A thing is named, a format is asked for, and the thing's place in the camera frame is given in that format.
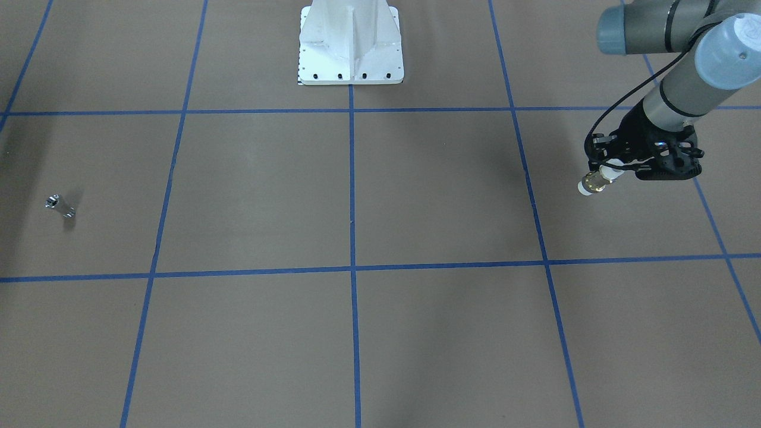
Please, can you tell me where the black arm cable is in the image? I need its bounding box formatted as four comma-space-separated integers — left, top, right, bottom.
584, 53, 690, 167

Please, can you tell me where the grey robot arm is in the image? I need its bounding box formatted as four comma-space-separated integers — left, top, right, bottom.
584, 1, 760, 182

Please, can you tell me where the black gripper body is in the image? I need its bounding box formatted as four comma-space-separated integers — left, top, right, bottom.
612, 101, 705, 181

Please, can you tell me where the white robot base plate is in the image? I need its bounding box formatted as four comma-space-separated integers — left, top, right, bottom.
297, 1, 405, 85

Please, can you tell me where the white brass PPR valve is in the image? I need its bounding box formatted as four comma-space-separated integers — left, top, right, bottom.
577, 166, 625, 197

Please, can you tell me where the chrome metal pipe fitting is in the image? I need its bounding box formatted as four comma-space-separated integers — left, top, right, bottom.
45, 193, 76, 219

